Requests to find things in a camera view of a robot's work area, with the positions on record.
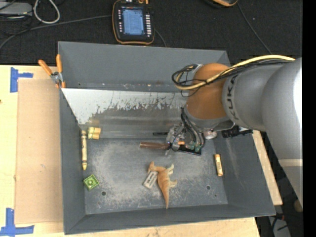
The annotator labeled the brown cylinder stick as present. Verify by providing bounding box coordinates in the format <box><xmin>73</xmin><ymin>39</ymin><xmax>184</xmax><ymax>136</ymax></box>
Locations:
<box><xmin>139</xmin><ymin>141</ymin><xmax>185</xmax><ymax>150</ymax></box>

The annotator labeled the orange toy dinosaur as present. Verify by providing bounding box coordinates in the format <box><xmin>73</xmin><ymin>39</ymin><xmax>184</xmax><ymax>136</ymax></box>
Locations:
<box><xmin>147</xmin><ymin>161</ymin><xmax>178</xmax><ymax>210</ymax></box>

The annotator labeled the grey metal bin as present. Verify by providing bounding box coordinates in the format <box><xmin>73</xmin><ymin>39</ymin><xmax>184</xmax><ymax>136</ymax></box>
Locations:
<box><xmin>57</xmin><ymin>41</ymin><xmax>277</xmax><ymax>235</ymax></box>

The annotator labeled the orange and yellow short cylinder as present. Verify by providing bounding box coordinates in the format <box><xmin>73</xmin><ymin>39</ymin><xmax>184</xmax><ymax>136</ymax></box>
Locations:
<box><xmin>213</xmin><ymin>154</ymin><xmax>224</xmax><ymax>177</ymax></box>

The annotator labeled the yellow and green spool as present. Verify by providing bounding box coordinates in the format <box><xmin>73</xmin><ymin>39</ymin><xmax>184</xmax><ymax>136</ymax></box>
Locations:
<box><xmin>87</xmin><ymin>126</ymin><xmax>102</xmax><ymax>140</ymax></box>

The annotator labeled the green toy brick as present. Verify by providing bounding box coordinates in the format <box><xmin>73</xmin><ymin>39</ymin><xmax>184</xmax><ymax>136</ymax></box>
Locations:
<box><xmin>82</xmin><ymin>174</ymin><xmax>100</xmax><ymax>192</ymax></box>

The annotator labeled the yellow crayon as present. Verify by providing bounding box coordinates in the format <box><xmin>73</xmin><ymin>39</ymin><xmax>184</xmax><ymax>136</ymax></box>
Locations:
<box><xmin>81</xmin><ymin>129</ymin><xmax>88</xmax><ymax>171</ymax></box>

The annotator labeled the brown cardboard board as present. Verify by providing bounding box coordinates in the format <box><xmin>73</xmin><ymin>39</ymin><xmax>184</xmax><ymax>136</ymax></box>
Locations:
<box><xmin>14</xmin><ymin>79</ymin><xmax>63</xmax><ymax>225</ymax></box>

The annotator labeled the black cylinder on white bracket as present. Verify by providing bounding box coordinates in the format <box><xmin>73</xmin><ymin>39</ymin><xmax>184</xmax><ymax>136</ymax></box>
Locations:
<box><xmin>221</xmin><ymin>126</ymin><xmax>254</xmax><ymax>139</ymax></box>

